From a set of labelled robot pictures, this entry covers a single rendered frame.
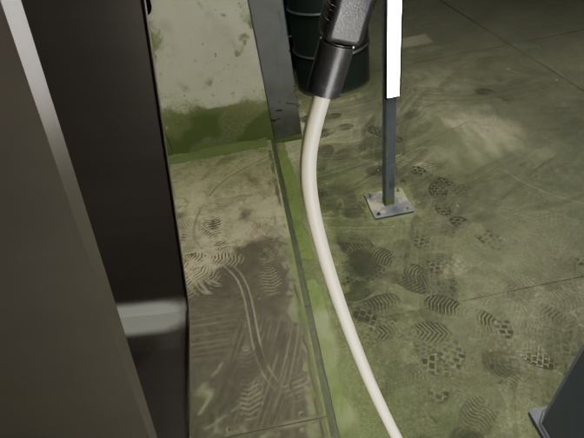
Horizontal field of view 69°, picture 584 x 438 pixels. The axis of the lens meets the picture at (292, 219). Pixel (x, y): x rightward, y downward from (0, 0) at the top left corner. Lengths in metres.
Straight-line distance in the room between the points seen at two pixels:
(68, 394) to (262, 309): 1.36
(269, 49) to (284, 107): 0.36
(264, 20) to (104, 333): 2.24
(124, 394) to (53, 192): 0.24
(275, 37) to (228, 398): 1.84
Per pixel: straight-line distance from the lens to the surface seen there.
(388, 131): 1.96
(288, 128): 2.77
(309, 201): 0.43
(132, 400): 0.49
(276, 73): 2.61
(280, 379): 1.61
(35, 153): 0.29
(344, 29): 0.36
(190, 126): 2.74
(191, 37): 2.54
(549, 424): 1.58
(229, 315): 1.81
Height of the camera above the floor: 1.45
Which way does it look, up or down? 41 degrees down
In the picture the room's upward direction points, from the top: 11 degrees counter-clockwise
